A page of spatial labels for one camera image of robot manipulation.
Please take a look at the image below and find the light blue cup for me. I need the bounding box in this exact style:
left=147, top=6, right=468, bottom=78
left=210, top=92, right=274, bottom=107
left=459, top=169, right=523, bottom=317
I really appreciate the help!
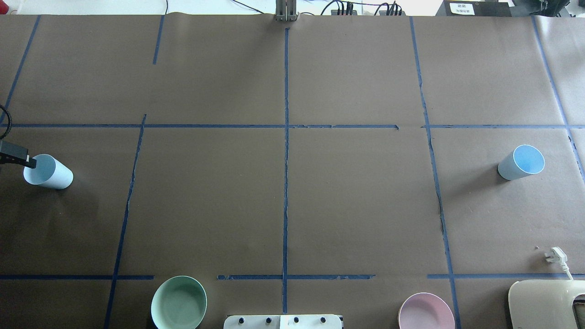
left=497, top=144, right=546, bottom=181
left=23, top=154, right=74, bottom=190

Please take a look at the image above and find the green bowl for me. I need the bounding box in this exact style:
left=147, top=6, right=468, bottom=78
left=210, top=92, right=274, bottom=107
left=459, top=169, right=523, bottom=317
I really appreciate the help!
left=150, top=276, right=207, bottom=329

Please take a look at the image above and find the pink bowl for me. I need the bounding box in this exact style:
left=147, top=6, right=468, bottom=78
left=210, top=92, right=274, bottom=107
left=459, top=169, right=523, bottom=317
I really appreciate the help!
left=397, top=293, right=456, bottom=329

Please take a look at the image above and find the black box with label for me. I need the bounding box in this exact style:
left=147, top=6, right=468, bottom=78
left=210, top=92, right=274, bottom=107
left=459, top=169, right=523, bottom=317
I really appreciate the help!
left=435, top=0, right=512, bottom=17

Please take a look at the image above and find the cream toaster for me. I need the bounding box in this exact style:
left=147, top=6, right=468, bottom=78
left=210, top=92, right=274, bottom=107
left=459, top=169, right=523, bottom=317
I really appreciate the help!
left=508, top=279, right=585, bottom=329

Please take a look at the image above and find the white power plug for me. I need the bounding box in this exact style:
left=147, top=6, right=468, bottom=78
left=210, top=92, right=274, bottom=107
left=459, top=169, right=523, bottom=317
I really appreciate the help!
left=544, top=246, right=574, bottom=281

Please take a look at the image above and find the white camera post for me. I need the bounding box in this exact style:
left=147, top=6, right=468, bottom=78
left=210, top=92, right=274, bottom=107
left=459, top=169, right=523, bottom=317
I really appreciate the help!
left=223, top=314, right=344, bottom=329

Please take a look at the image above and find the aluminium frame post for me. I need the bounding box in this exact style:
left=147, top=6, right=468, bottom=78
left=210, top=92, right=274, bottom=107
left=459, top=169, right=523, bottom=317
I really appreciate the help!
left=275, top=0, right=298, bottom=21

